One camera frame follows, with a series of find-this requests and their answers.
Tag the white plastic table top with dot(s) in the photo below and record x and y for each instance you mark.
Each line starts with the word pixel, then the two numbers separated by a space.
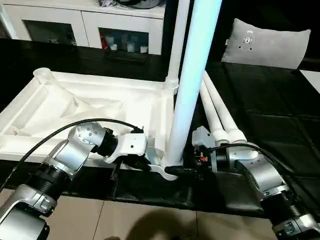
pixel 87 87

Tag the white plastic table leg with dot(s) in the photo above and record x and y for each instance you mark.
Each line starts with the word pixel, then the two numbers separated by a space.
pixel 212 120
pixel 178 37
pixel 225 112
pixel 192 62

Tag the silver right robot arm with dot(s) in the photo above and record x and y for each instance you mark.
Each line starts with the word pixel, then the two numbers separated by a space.
pixel 262 170

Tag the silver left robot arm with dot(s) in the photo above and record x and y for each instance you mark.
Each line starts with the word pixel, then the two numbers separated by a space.
pixel 72 155

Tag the brown round object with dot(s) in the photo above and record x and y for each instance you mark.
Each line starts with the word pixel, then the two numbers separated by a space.
pixel 113 238

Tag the black mat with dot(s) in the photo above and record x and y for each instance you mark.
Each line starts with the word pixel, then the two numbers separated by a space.
pixel 270 112

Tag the small white jar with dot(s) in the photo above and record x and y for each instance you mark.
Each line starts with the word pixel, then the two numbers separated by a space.
pixel 113 46
pixel 143 49

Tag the red bottle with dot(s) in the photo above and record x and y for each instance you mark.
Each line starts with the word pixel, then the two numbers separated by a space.
pixel 103 41

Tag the grey pillow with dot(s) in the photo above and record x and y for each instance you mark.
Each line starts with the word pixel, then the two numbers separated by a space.
pixel 265 45

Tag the white flat board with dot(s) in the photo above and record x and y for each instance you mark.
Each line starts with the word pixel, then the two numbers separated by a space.
pixel 312 80

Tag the black bar pink mark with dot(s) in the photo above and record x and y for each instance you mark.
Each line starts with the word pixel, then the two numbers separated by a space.
pixel 310 64

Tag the white cabinet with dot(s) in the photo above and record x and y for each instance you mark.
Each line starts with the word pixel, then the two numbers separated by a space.
pixel 82 17

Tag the grey helmet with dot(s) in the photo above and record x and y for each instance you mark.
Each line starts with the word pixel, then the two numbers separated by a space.
pixel 140 2

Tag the black crumpled bag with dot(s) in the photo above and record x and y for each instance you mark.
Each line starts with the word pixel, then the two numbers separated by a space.
pixel 107 3

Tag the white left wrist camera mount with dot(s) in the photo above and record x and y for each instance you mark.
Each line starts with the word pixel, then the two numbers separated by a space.
pixel 132 143

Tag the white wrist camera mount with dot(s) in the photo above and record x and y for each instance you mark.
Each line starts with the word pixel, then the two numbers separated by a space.
pixel 202 136
pixel 132 143

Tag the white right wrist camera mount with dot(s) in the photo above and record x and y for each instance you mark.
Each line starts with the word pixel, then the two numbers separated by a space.
pixel 202 136

